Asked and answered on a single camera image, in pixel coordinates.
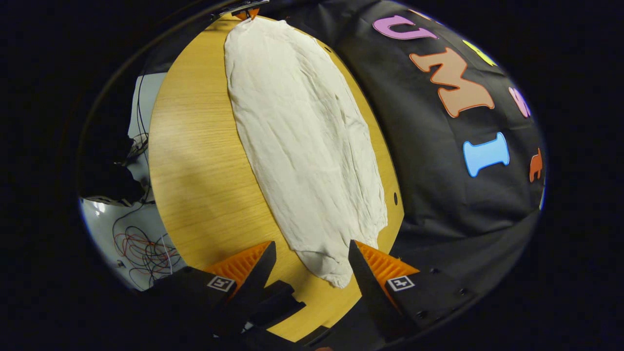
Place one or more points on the black backdrop cloth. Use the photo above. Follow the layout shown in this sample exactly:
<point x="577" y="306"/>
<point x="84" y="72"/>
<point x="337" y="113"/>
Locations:
<point x="429" y="185"/>

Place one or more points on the white jeans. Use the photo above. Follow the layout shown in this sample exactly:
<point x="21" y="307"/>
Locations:
<point x="302" y="136"/>

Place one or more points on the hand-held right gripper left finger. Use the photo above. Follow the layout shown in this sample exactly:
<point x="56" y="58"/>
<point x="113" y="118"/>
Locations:
<point x="256" y="278"/>

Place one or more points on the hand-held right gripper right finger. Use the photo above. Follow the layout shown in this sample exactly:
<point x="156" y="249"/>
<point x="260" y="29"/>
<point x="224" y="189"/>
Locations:
<point x="370" y="287"/>

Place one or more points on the dark bulky object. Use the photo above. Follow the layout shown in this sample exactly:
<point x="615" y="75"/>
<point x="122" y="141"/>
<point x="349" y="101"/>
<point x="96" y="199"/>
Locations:
<point x="107" y="180"/>

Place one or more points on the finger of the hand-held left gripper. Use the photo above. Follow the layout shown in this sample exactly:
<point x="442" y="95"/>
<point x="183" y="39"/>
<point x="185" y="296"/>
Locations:
<point x="247" y="13"/>

